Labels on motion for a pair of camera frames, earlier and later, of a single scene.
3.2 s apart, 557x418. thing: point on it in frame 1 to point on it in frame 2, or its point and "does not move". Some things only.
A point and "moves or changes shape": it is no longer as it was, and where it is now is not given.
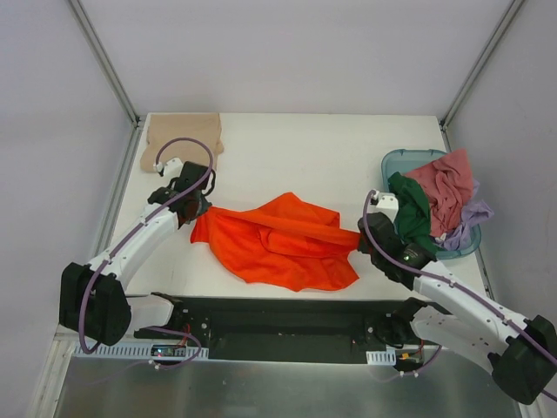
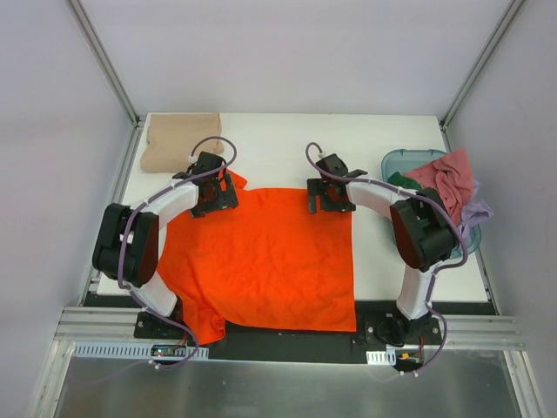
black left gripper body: [194, 211] to [222, 205]
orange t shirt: [282, 241] moves or changes shape
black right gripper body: [367, 242] to [325, 205]
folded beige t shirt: [204, 127] does not move
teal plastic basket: [402, 161] does not move
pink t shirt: [447, 185] does not move
